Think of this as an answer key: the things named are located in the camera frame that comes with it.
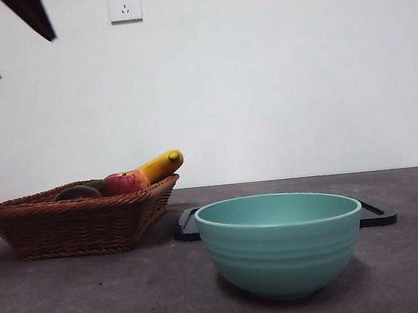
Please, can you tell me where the dark red plum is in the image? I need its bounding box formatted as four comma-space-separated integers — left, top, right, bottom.
52, 183, 103, 203

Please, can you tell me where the green fruit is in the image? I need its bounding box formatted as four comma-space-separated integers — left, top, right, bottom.
85, 179, 107, 199

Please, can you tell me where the red apple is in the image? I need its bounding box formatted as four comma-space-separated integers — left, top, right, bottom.
102, 169, 153, 197

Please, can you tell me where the brown wicker basket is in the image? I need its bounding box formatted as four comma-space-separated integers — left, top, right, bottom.
0, 172, 187, 264

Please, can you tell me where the yellow banana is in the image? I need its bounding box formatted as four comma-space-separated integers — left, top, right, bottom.
134, 148, 187, 186

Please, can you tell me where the black rectangular tray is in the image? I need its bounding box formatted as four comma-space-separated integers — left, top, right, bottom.
171, 189, 399, 246

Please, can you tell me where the teal ceramic bowl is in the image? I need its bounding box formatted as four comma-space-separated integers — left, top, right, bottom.
192, 185, 370, 309

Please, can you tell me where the white wall socket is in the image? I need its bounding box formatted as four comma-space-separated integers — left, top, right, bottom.
108, 0, 144, 25

